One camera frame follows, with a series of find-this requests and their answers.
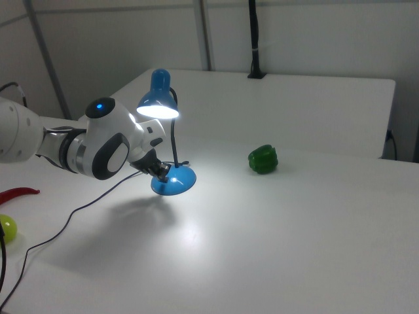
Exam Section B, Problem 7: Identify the slanted grey metal frame post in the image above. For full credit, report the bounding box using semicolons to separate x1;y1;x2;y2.
25;0;73;121

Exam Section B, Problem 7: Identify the green bell pepper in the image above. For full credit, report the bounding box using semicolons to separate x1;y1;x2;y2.
247;144;280;175

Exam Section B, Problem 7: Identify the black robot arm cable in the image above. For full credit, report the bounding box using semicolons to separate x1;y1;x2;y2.
0;81;29;108

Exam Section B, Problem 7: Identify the black pole with clamp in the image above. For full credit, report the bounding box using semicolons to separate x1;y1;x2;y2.
247;0;267;80

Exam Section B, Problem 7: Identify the upright grey metal frame post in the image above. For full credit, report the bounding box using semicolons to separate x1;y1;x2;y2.
198;0;216;71

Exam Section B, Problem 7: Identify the thick black cable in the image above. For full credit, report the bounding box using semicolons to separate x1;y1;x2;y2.
0;221;8;290

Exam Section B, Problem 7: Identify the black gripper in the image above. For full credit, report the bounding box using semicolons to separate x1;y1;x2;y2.
130;147;172;184

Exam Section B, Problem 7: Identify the red chili pepper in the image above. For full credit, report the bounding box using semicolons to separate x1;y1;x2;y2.
0;186;41;207

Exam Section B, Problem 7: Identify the yellow-green apple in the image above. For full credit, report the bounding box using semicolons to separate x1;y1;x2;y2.
0;213;18;244

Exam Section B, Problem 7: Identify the black wall socket cable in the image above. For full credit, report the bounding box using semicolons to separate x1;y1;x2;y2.
386;129;399;162

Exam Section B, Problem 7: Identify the thin black lamp cable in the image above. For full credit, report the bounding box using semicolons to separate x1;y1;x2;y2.
0;160;190;310

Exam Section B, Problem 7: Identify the white side table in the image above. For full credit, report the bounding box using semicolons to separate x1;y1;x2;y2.
109;68;397;160

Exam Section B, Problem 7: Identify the blue gooseneck desk lamp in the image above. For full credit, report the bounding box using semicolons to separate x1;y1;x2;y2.
136;67;198;197

